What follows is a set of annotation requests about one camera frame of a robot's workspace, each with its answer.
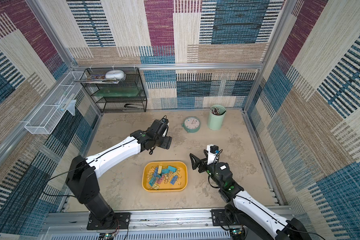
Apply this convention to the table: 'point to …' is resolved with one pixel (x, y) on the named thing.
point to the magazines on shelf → (100, 79)
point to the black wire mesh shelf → (119, 104)
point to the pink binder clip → (159, 181)
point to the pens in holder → (215, 111)
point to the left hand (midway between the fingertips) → (165, 138)
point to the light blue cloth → (71, 107)
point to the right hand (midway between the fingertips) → (198, 151)
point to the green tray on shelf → (117, 91)
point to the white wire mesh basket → (62, 98)
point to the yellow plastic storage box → (164, 176)
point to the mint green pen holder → (215, 117)
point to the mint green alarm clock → (191, 124)
